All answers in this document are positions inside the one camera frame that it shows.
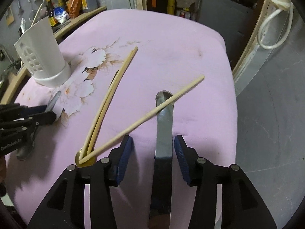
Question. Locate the blue white seasoning bag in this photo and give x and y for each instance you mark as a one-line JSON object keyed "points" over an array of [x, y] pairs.
{"points": [[61, 15]]}

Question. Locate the pink floral table cloth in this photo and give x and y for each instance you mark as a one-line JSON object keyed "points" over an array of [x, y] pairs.
{"points": [[171, 52]]}

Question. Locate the dark soy sauce bottle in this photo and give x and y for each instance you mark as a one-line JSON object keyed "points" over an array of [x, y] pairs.
{"points": [[50, 12]]}

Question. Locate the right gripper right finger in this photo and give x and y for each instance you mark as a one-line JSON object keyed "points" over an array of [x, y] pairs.
{"points": [[242, 206]]}

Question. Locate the grey cabinet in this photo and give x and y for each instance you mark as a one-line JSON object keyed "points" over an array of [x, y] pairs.
{"points": [[230, 20]]}

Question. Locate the wooden chopstick long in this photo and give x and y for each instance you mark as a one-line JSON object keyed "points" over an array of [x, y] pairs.
{"points": [[122, 71]]}

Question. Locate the steel spoon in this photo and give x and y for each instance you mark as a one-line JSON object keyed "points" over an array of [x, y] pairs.
{"points": [[24, 152]]}

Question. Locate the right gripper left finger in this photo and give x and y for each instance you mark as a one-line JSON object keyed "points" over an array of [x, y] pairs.
{"points": [[63, 205]]}

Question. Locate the white plastic utensil caddy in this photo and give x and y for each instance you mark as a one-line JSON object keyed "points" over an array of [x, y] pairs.
{"points": [[40, 53]]}

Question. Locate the steel table knife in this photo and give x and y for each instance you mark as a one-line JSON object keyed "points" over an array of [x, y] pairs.
{"points": [[161, 196]]}

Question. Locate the chopstick in caddy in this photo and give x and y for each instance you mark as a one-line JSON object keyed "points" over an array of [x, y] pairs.
{"points": [[36, 14]]}

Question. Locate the wooden chopstick single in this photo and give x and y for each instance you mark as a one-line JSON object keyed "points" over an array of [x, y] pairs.
{"points": [[143, 119]]}

